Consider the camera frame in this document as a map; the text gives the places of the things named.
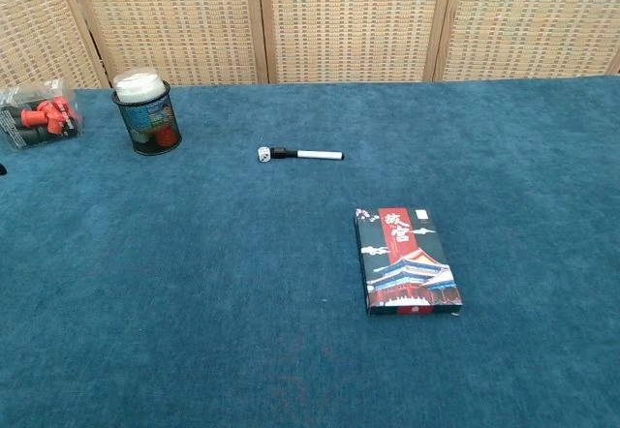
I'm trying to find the clear box with red pieces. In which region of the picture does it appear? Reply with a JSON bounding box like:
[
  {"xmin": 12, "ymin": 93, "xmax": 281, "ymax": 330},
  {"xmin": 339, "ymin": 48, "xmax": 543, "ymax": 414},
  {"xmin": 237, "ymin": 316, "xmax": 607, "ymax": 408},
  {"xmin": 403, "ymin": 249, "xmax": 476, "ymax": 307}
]
[{"xmin": 0, "ymin": 77, "xmax": 83, "ymax": 151}]

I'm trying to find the dark can with white lid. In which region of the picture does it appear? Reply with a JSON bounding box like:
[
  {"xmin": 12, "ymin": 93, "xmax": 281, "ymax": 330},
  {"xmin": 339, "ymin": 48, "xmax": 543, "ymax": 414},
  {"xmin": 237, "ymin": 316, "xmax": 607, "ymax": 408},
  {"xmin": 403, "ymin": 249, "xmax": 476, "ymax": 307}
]
[{"xmin": 111, "ymin": 79, "xmax": 184, "ymax": 156}]

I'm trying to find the woven folding screen panel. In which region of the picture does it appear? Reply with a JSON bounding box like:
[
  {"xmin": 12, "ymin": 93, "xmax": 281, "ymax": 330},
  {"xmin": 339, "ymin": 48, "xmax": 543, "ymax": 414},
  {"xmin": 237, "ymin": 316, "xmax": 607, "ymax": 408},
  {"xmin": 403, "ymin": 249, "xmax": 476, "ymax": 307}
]
[
  {"xmin": 0, "ymin": 0, "xmax": 110, "ymax": 89},
  {"xmin": 51, "ymin": 0, "xmax": 270, "ymax": 86},
  {"xmin": 244, "ymin": 0, "xmax": 456, "ymax": 84},
  {"xmin": 423, "ymin": 0, "xmax": 620, "ymax": 82}
]

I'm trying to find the black and white marker pen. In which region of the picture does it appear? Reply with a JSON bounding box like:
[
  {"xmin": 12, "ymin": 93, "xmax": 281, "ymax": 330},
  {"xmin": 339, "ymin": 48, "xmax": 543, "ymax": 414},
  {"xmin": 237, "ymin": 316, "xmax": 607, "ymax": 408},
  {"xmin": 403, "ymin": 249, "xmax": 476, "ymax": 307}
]
[{"xmin": 269, "ymin": 145, "xmax": 346, "ymax": 162}]

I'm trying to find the blue felt table mat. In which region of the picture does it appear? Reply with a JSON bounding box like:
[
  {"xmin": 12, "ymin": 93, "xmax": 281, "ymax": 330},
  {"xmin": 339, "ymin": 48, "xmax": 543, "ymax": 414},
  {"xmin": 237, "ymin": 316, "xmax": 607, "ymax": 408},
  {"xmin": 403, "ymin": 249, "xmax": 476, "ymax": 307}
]
[{"xmin": 0, "ymin": 75, "xmax": 620, "ymax": 428}]

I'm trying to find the palace print card box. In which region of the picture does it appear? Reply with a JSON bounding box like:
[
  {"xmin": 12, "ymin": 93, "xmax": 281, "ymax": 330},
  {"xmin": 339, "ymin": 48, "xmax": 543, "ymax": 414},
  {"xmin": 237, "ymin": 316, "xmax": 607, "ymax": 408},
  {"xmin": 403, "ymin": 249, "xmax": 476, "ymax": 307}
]
[{"xmin": 354, "ymin": 206, "xmax": 464, "ymax": 318}]

